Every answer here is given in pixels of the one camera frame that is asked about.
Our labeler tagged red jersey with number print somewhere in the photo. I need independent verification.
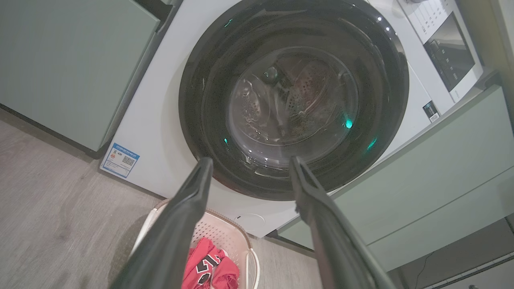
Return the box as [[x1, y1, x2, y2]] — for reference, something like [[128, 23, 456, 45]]
[[182, 237, 229, 289]]

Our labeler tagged small black white sticker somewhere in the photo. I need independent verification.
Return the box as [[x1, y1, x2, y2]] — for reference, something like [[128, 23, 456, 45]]
[[422, 100, 441, 123]]

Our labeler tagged blue white energy label sticker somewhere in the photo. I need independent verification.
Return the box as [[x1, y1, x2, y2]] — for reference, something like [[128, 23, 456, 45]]
[[100, 142, 140, 178]]

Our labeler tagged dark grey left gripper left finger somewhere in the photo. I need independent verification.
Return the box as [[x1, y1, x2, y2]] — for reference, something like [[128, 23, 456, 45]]
[[109, 157, 214, 289]]

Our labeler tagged round drain filter cover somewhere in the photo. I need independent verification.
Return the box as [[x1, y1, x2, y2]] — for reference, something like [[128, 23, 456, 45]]
[[235, 213, 266, 234]]

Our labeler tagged white front-load washing machine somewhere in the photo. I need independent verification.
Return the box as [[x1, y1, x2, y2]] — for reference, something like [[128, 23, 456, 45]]
[[100, 0, 492, 238]]

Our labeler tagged pale green cabinet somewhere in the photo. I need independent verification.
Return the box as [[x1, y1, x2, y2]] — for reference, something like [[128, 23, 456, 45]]
[[277, 84, 514, 271], [0, 0, 161, 159]]

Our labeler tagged washing machine round door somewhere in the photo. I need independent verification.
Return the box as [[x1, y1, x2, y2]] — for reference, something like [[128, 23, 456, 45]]
[[179, 0, 409, 201]]

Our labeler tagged cream perforated laundry basket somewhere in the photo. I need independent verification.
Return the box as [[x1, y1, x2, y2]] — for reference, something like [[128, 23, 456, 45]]
[[128, 199, 261, 289]]

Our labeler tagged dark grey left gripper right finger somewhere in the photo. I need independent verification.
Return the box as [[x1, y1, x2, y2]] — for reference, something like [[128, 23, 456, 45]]
[[289, 156, 397, 289]]

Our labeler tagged white washing machine control panel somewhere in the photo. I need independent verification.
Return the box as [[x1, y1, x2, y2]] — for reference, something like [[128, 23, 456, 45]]
[[398, 0, 484, 103]]

